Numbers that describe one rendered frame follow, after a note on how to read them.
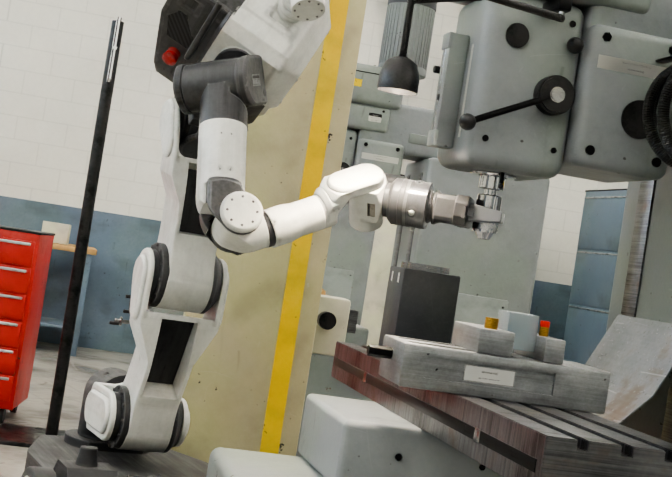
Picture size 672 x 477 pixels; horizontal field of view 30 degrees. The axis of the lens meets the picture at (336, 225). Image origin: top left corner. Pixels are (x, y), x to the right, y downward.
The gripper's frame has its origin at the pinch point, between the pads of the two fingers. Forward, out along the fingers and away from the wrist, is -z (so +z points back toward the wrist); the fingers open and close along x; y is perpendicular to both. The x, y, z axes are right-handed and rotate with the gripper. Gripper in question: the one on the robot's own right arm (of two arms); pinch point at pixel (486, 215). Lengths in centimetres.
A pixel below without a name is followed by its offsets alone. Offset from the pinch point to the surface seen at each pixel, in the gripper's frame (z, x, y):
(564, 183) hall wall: 32, 979, -93
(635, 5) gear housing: -20.4, -3.5, -41.4
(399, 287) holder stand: 18.2, 26.8, 16.3
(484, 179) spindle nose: 1.3, -2.1, -6.4
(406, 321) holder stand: 15.2, 24.7, 22.9
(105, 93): 231, 347, -48
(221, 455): 39, -11, 51
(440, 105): 10.9, -7.0, -18.1
